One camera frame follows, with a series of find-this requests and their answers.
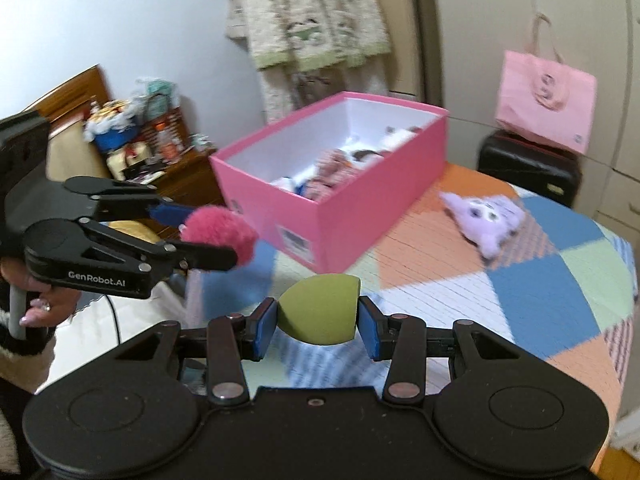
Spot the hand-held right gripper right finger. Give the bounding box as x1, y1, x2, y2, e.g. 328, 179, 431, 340
357, 295, 526, 404

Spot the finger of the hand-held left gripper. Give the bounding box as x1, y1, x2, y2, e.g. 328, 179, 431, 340
62, 176, 194, 227
75, 216, 240, 274

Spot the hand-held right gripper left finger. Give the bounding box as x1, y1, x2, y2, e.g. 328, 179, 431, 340
115, 297, 280, 407

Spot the pink fuzzy plush ball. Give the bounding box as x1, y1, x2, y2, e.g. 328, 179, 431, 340
179, 205, 260, 267

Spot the green makeup sponge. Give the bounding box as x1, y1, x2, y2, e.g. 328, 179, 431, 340
276, 274, 362, 347

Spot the pink cardboard box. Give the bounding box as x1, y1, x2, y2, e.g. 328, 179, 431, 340
209, 91, 449, 272

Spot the pink floral cloth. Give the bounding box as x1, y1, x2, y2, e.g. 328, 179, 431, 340
305, 147, 359, 201

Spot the person's left hand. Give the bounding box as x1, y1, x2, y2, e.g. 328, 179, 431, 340
0, 258, 84, 329

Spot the yellow round cushion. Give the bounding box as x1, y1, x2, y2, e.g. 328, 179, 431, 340
107, 220, 162, 247

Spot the wooden nightstand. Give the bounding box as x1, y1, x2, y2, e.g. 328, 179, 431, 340
107, 146, 227, 211

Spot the blue round container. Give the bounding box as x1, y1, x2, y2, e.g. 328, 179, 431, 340
92, 126, 141, 154

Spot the woven basket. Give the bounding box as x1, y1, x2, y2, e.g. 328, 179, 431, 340
137, 92, 184, 159

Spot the wooden headboard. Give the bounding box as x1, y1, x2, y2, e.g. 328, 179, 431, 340
22, 65, 114, 182

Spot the purple plush toy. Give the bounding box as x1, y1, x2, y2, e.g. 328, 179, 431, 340
439, 191, 527, 260

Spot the patchwork knitted blanket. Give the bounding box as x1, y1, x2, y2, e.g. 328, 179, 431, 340
182, 162, 640, 436

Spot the black suitcase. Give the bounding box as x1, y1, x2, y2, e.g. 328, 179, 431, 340
477, 130, 584, 209

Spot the cream knitted cardigan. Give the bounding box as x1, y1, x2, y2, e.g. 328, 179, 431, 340
225, 0, 394, 72

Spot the pink paper shopping bag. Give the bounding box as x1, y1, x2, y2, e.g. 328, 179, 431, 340
494, 14, 599, 155

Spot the beige wardrobe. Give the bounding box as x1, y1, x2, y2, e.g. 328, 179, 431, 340
395, 0, 640, 311

